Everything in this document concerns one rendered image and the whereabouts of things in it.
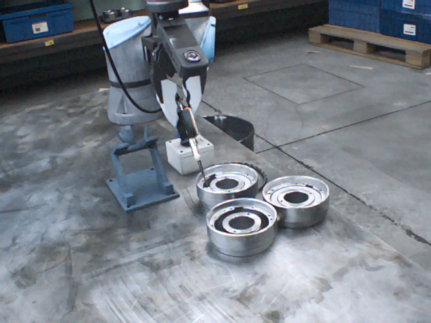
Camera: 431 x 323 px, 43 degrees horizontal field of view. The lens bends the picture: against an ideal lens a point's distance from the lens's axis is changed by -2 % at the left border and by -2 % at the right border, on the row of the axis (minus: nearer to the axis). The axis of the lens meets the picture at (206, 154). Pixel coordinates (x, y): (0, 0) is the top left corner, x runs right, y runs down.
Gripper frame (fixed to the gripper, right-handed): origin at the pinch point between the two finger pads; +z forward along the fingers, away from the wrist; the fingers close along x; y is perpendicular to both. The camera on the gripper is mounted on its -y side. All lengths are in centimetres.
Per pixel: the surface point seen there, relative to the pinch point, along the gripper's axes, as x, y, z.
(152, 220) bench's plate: 10.1, -7.0, 13.1
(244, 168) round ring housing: -8.0, -5.5, 9.5
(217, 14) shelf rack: -162, 331, 53
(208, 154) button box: -5.9, 5.0, 10.3
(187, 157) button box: -1.7, 5.0, 9.6
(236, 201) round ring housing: -1.4, -15.0, 9.3
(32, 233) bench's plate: 28.9, -0.1, 13.1
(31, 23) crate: -14, 338, 36
